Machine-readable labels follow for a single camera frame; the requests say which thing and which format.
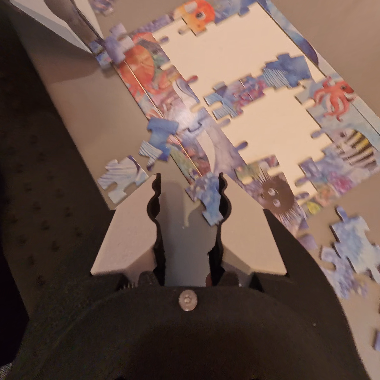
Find orange fish puzzle piece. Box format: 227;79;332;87
173;0;216;37

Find small blue puzzle piece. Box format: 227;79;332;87
138;117;181;172

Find ocean jigsaw puzzle board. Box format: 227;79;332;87
89;0;380;238

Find blue patterned puzzle piece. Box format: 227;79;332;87
89;0;115;16

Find joined striped coral puzzle pieces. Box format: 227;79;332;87
204;74;269;120

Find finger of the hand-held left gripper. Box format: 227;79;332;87
8;0;97;56
71;0;105;41

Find light blue puzzle piece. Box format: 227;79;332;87
329;206;380;274

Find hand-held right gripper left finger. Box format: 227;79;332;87
90;173;166;287

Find white blue striped puzzle piece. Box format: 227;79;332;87
97;155;149;205

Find pale blue purple puzzle piece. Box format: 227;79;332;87
318;246;369;299

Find black sea urchin puzzle pieces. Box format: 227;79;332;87
237;155;310;230

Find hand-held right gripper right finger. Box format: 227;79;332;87
207;172;287;287

